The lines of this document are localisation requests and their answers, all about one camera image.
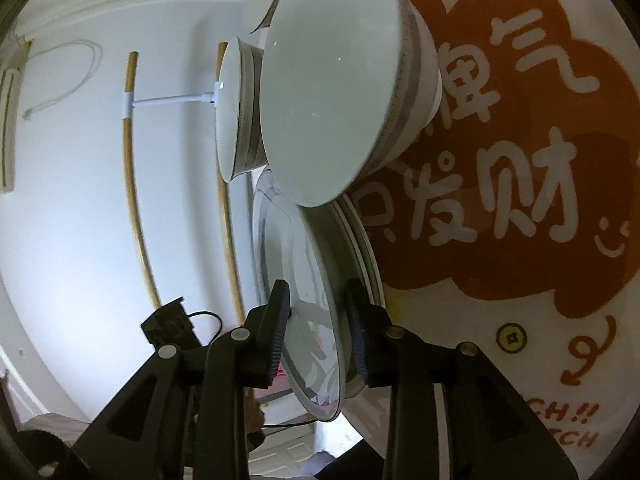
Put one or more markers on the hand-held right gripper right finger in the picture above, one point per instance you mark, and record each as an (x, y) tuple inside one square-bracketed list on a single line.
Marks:
[(356, 340)]

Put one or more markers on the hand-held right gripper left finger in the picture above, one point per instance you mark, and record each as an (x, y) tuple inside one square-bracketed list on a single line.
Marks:
[(279, 332)]

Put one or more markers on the white panelled door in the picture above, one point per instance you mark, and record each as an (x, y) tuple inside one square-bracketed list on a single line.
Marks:
[(285, 455)]

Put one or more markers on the white wall air conditioner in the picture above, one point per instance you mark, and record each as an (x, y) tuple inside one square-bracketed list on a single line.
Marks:
[(10, 135)]

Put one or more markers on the long wooden barre rail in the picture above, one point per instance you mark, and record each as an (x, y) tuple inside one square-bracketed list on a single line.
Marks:
[(131, 75)]

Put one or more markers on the short wooden barre rail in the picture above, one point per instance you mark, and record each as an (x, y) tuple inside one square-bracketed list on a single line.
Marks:
[(223, 60)]

